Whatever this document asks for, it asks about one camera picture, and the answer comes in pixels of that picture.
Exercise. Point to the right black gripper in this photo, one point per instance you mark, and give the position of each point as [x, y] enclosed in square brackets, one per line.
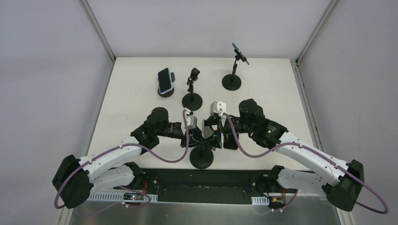
[222, 135]

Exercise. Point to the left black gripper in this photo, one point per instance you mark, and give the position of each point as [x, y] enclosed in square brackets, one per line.
[187, 136]

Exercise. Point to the black phone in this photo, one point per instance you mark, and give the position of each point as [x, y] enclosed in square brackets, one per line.
[229, 142]
[207, 130]

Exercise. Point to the black round-base phone stand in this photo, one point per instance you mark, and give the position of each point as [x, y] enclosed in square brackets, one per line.
[192, 101]

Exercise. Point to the teal phone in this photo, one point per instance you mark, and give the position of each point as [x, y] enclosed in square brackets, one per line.
[239, 55]

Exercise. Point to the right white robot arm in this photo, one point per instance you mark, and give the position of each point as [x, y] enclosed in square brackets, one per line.
[339, 181]

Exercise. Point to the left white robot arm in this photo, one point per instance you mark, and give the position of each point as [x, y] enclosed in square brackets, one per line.
[77, 178]

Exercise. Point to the brown-base phone holder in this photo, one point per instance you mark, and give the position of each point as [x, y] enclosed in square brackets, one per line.
[170, 93]

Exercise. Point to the blue-cased phone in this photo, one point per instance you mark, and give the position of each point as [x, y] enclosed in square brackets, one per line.
[165, 81]

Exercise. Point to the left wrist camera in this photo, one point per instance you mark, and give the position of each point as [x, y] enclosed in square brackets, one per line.
[189, 120]

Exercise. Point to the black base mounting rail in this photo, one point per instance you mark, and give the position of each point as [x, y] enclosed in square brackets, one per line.
[205, 186]

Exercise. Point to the right white cable duct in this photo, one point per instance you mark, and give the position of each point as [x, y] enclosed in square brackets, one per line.
[260, 201]

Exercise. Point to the white cable duct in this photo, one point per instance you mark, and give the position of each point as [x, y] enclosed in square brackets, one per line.
[122, 196]
[260, 201]

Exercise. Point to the left white cable duct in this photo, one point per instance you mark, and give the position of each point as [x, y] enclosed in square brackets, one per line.
[122, 196]

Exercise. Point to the left aluminium frame post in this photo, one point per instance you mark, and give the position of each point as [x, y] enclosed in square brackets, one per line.
[97, 29]

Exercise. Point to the aluminium frame post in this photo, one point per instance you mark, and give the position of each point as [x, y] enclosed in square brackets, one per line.
[316, 31]
[97, 29]

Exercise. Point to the right aluminium frame post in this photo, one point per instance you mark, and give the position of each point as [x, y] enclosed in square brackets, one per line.
[316, 31]

